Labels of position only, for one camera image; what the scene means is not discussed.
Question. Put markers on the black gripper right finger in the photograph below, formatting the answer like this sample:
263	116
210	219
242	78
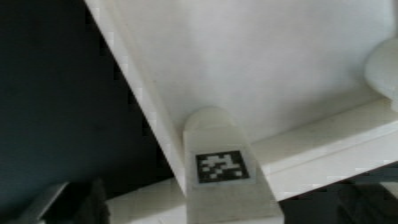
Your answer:
350	202

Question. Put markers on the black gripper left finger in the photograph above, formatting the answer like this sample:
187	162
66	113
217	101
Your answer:
70	204

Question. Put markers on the white square tabletop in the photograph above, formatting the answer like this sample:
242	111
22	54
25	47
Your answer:
263	56

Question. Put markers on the white obstacle front wall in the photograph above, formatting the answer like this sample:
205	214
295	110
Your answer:
151	205

